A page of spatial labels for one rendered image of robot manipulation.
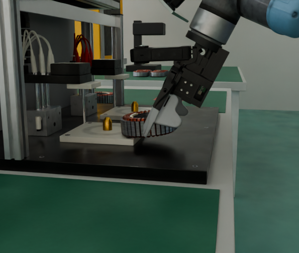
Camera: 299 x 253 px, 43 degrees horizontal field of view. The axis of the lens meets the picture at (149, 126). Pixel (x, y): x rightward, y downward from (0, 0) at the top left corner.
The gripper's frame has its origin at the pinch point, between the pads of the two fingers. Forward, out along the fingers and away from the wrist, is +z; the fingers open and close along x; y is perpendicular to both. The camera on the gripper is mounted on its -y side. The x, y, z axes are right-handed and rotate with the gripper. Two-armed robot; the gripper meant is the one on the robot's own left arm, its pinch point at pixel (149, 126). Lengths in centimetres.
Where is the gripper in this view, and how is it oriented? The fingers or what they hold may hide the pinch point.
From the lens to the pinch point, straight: 76.2
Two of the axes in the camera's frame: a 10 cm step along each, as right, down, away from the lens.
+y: 8.8, 4.7, -0.9
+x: 2.1, -2.1, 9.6
